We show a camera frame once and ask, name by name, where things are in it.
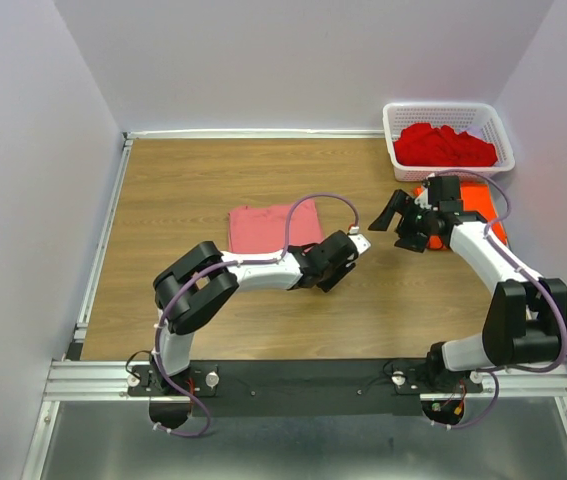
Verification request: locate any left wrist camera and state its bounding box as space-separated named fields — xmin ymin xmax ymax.
xmin=347 ymin=226 xmax=371 ymax=258

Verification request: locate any purple cable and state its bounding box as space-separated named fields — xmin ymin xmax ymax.
xmin=154 ymin=193 xmax=362 ymax=439
xmin=432 ymin=169 xmax=567 ymax=430

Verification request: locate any red t-shirt in basket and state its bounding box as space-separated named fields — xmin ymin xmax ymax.
xmin=393 ymin=123 xmax=498 ymax=168

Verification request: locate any white plastic laundry basket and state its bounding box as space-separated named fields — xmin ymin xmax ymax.
xmin=382 ymin=101 xmax=515 ymax=182

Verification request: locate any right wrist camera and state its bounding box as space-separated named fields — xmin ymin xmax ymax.
xmin=414 ymin=182 xmax=432 ymax=210

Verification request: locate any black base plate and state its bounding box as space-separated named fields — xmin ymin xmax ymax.
xmin=128 ymin=358 xmax=483 ymax=418

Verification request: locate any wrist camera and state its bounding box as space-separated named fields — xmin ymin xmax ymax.
xmin=347 ymin=226 xmax=371 ymax=258
xmin=414 ymin=182 xmax=432 ymax=210

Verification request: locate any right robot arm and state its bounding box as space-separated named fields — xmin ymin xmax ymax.
xmin=369 ymin=170 xmax=567 ymax=392

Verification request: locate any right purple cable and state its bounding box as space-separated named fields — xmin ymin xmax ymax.
xmin=432 ymin=169 xmax=567 ymax=430

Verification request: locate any lavender garment in basket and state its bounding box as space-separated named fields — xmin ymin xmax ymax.
xmin=466 ymin=127 xmax=484 ymax=139

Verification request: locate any folded orange t-shirt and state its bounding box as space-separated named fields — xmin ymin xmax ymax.
xmin=412 ymin=181 xmax=508 ymax=250

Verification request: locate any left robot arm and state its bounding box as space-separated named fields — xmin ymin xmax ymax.
xmin=150 ymin=230 xmax=371 ymax=395

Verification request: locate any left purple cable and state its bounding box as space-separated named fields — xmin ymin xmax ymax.
xmin=154 ymin=193 xmax=362 ymax=439

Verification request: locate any pink t-shirt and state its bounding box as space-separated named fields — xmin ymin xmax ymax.
xmin=228 ymin=200 xmax=324 ymax=254

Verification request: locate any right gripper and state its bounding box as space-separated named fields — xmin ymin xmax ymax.
xmin=368 ymin=189 xmax=438 ymax=254

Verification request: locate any aluminium front rail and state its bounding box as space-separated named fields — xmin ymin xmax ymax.
xmin=43 ymin=360 xmax=567 ymax=402

